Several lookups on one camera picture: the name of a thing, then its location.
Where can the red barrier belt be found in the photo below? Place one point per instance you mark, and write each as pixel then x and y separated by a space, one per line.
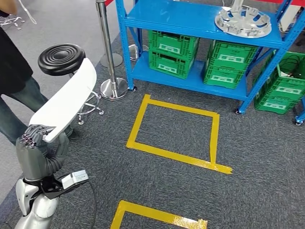
pixel 109 2
pixel 281 2

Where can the blue metal shelf rack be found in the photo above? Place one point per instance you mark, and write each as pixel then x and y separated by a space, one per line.
pixel 300 118
pixel 178 15

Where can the chrome stool base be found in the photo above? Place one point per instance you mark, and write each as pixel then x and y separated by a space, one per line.
pixel 10 20

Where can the grey wheel hubcap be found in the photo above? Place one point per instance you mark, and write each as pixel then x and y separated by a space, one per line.
pixel 242 23

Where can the person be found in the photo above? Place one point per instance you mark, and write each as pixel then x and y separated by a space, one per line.
pixel 11 63

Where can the white plastic car part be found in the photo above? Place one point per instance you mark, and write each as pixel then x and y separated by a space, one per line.
pixel 66 101

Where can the black round stool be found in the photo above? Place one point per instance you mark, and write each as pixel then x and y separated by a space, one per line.
pixel 60 58

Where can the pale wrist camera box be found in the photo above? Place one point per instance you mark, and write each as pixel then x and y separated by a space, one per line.
pixel 74 179

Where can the person's forearm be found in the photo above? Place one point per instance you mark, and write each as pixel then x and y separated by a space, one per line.
pixel 7 5

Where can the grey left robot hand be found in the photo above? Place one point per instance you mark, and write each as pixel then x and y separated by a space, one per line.
pixel 31 161

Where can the black camera bracket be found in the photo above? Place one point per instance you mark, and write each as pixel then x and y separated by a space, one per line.
pixel 47 189

